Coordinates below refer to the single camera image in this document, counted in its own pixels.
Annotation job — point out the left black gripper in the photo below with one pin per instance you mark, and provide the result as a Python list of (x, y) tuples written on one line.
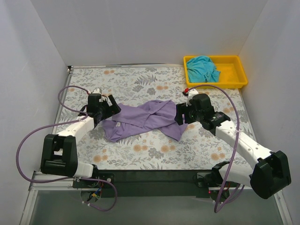
[(110, 107)]

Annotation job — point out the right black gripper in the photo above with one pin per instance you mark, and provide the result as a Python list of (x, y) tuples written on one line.
[(183, 113)]

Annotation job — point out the purple t shirt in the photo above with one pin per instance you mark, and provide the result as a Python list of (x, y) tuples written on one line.
[(155, 114)]

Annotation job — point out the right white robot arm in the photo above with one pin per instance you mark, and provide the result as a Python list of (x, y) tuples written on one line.
[(269, 171)]

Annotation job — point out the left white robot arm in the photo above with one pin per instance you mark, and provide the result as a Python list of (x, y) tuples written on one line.
[(59, 156)]

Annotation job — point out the floral table mat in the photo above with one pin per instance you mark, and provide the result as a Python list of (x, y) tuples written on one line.
[(133, 86)]

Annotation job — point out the teal t shirt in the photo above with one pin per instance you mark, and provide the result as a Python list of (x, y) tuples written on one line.
[(201, 69)]

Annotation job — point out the yellow plastic bin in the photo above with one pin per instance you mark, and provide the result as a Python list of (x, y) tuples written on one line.
[(232, 74)]

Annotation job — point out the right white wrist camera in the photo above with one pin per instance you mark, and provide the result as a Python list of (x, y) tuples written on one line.
[(190, 94)]

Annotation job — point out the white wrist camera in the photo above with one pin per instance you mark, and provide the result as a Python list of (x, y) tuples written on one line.
[(190, 94), (97, 91)]

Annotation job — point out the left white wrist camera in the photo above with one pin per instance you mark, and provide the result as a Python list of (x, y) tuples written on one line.
[(97, 91)]

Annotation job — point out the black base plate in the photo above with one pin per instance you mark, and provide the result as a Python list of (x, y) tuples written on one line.
[(148, 183)]

